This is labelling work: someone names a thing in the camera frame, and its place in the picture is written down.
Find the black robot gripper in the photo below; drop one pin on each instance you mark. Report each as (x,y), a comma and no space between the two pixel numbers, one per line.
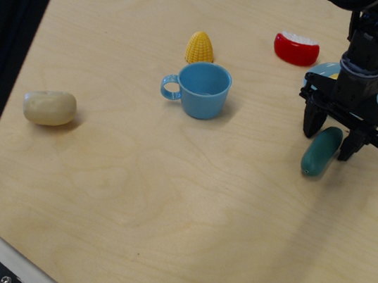
(361,132)

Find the green toy cucumber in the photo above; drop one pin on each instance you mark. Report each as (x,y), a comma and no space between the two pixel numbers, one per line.
(321,151)

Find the red toy cheese wheel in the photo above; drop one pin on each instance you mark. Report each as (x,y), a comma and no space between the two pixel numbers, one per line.
(295,49)

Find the beige toy potato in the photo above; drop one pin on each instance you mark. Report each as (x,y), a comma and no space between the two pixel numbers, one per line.
(49,108)

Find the yellow toy cheese wedge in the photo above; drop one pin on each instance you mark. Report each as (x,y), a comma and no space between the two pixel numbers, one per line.
(334,76)

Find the yellow toy corn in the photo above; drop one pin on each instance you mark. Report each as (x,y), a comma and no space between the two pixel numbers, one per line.
(199,48)

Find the light blue plate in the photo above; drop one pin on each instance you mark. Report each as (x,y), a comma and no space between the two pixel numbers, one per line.
(352,93)

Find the blue plastic cup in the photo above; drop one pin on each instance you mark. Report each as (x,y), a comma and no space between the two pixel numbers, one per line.
(202,89)

